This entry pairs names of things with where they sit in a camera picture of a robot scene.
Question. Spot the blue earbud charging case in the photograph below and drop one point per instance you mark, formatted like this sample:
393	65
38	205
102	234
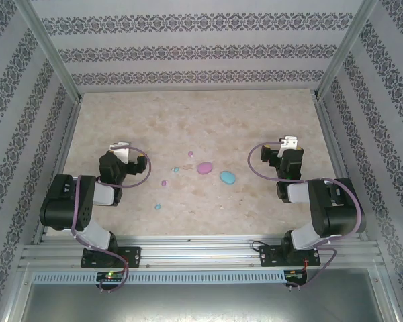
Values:
227	178

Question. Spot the pink earbud charging case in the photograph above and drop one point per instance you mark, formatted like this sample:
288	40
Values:
204	168

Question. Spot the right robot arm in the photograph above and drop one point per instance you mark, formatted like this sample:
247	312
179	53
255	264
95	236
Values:
339	214

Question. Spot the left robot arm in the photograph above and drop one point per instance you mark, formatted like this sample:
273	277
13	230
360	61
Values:
60	201

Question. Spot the left circuit board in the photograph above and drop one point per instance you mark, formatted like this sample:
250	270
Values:
111	275

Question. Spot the circuit board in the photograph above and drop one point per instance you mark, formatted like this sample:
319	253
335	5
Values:
293	275
111	275

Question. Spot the right circuit board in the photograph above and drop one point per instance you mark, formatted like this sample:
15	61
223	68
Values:
293	275

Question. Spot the metal sheet panel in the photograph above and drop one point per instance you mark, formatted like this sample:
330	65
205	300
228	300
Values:
201	305

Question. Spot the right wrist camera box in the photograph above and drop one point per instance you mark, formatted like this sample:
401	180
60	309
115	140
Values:
289	142

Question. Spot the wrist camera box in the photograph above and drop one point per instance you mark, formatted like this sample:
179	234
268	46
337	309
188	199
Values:
289	142
121	153

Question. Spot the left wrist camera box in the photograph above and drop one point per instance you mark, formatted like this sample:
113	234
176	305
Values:
121	153

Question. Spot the right aluminium side rail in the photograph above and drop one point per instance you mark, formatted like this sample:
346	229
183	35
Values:
330	134

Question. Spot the aluminium side rail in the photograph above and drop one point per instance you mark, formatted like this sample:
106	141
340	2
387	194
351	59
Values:
330	134
66	141

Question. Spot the left aluminium side rail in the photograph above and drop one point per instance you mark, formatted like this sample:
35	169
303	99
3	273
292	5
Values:
66	141

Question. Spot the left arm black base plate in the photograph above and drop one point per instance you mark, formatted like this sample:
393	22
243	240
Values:
132	256

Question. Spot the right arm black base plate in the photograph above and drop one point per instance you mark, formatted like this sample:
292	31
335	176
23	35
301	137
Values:
272	256

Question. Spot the right aluminium frame post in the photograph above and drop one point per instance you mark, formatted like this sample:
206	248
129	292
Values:
342	50

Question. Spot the aluminium frame post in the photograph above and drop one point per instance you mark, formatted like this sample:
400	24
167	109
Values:
342	50
49	50

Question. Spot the aluminium mounting rail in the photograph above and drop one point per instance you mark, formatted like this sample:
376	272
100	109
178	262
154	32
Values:
205	250

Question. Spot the left aluminium frame post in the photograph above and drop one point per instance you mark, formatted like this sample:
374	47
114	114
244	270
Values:
49	50

